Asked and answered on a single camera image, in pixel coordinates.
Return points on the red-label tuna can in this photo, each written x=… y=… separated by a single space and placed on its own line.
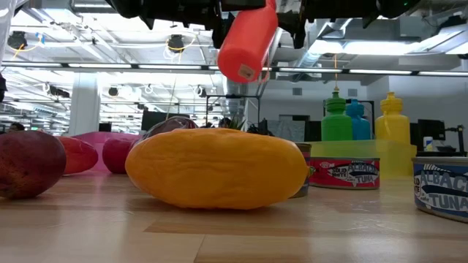
x=343 y=173

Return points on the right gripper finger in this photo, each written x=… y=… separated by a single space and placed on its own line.
x=336 y=11
x=183 y=11

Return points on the gold-lid tuna can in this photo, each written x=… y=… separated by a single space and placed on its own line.
x=306 y=149

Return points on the person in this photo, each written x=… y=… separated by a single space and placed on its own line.
x=16 y=127

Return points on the green squeeze bottle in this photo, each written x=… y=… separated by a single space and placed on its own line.
x=336 y=124

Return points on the clear plastic container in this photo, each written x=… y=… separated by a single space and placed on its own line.
x=5 y=29

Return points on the blue-label tuna can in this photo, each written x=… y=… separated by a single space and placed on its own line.
x=442 y=190

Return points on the small dark red fruit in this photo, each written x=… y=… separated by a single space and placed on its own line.
x=29 y=164

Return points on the small red apple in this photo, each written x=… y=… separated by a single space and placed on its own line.
x=117 y=155

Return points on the yellow squeeze bottle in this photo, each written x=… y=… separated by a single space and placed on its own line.
x=393 y=124

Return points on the blue squeeze bottle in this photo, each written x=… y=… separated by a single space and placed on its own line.
x=360 y=124

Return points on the yellow translucent plastic bin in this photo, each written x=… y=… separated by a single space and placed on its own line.
x=365 y=149

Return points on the black computer monitor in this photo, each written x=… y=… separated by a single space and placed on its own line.
x=153 y=118

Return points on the dark maroon round fruit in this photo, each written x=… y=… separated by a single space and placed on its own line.
x=172 y=126

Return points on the black ceiling-hung device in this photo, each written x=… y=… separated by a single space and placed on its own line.
x=176 y=44

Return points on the orange yellow mango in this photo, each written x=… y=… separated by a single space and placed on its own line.
x=215 y=168

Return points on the orange squeeze bottle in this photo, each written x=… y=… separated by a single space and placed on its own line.
x=248 y=44

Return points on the silver ventilation duct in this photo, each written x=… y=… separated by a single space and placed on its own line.
x=311 y=58

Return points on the white building column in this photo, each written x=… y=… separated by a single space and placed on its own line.
x=85 y=106

